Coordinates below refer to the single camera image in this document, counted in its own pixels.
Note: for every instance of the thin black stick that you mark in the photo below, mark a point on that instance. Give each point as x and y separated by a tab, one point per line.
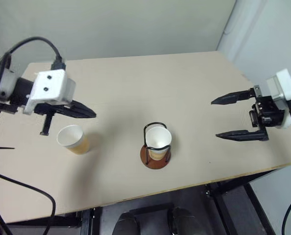
1	147

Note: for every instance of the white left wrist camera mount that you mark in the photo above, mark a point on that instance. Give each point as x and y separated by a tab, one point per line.
51	85

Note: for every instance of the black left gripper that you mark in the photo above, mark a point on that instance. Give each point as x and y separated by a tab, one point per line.
53	109

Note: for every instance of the black table frame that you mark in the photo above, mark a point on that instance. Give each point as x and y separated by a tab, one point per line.
236	195

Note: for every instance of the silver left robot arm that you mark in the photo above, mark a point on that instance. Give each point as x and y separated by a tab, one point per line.
3	80

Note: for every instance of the white and tan paper cup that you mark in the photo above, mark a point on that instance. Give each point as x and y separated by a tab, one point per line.
157	138
78	145

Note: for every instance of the dark rounded shape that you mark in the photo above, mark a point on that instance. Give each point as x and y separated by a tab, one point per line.
126	224

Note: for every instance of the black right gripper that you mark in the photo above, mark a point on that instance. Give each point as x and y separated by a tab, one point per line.
265	112

